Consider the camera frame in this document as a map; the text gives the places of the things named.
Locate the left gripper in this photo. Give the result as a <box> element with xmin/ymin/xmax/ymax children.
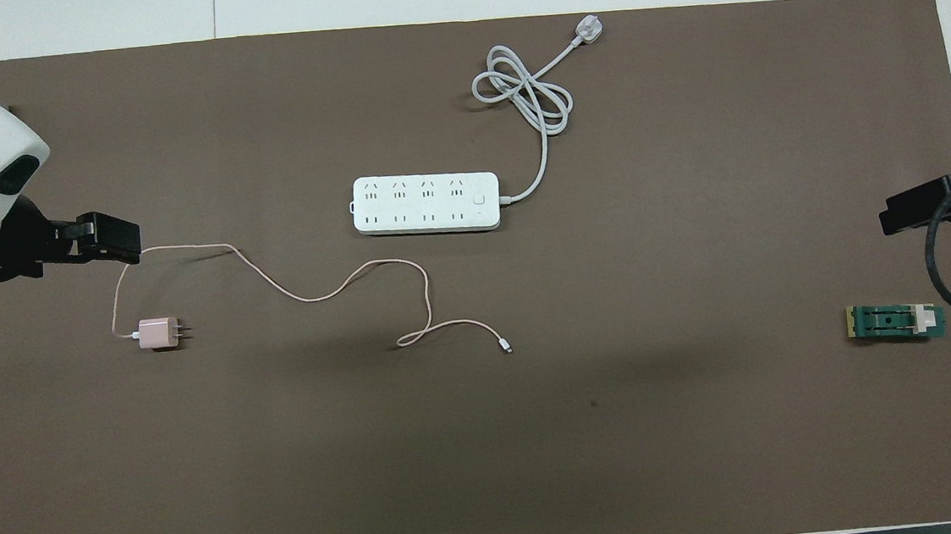
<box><xmin>0</xmin><ymin>191</ymin><xmax>63</xmax><ymax>285</ymax></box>

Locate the pink charger adapter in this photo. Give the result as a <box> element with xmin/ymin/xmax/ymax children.
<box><xmin>137</xmin><ymin>315</ymin><xmax>195</xmax><ymax>354</ymax></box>

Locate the green circuit board fixture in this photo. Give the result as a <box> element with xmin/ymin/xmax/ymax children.
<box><xmin>844</xmin><ymin>297</ymin><xmax>949</xmax><ymax>349</ymax></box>

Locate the pink charging cable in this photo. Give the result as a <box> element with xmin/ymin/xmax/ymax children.
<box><xmin>105</xmin><ymin>219</ymin><xmax>514</xmax><ymax>386</ymax></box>

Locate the white power strip with cord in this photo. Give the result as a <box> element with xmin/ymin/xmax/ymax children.
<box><xmin>336</xmin><ymin>15</ymin><xmax>619</xmax><ymax>243</ymax></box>

